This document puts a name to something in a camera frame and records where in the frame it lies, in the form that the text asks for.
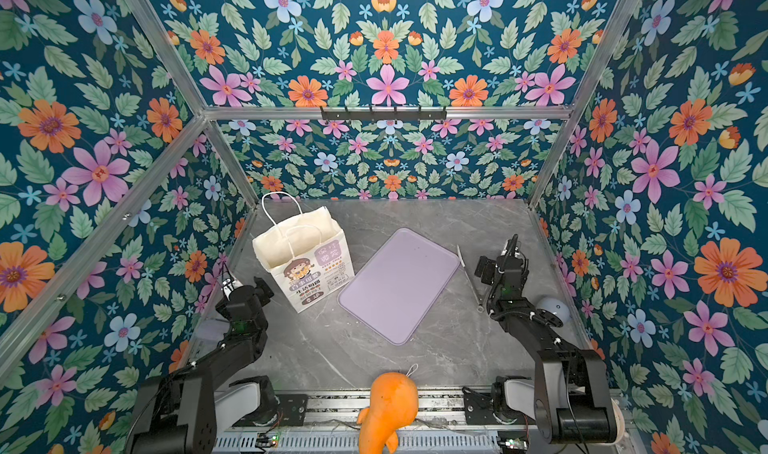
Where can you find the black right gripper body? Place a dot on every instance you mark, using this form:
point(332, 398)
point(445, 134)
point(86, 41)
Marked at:
point(491, 274)

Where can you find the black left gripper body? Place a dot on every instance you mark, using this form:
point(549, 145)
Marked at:
point(257, 296)

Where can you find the white printed paper bag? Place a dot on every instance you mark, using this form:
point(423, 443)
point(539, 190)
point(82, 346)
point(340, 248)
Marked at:
point(307, 254)

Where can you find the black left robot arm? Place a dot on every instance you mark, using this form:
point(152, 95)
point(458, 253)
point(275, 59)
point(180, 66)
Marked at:
point(184, 412)

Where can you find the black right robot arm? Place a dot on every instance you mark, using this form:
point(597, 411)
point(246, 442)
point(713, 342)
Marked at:
point(568, 396)

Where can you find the lilac oval pad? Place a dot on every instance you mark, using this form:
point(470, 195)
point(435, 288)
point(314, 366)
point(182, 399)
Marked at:
point(212, 330)

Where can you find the lilac plastic tray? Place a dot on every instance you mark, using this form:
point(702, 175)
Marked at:
point(397, 287)

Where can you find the orange plush whale toy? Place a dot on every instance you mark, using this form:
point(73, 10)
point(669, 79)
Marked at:
point(393, 404)

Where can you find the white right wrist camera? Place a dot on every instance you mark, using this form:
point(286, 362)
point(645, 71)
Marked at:
point(511, 249)

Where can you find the black hook rail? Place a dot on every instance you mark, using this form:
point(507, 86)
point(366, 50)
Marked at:
point(371, 114)

